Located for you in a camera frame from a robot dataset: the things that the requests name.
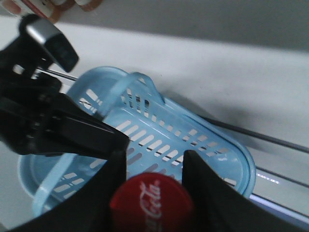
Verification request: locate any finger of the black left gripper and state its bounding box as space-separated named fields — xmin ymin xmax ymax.
xmin=48 ymin=94 xmax=129 ymax=160

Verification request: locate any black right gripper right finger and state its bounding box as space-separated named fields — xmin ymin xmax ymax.
xmin=182 ymin=150 xmax=303 ymax=232

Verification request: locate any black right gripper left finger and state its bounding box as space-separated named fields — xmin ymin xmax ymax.
xmin=12 ymin=151 xmax=126 ymax=232

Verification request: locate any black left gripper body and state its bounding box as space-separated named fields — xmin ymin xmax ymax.
xmin=0 ymin=36 xmax=80 ymax=156

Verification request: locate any red aluminium coca-cola bottle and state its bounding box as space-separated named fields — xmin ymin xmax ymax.
xmin=110 ymin=173 xmax=196 ymax=232

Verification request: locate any light blue plastic basket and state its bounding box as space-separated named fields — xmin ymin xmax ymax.
xmin=18 ymin=67 xmax=256 ymax=216

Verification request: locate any orange grapefruit juice bottle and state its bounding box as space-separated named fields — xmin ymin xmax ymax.
xmin=0 ymin=0 xmax=75 ymax=23

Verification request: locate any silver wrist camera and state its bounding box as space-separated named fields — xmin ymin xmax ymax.
xmin=19 ymin=14 xmax=79 ymax=73

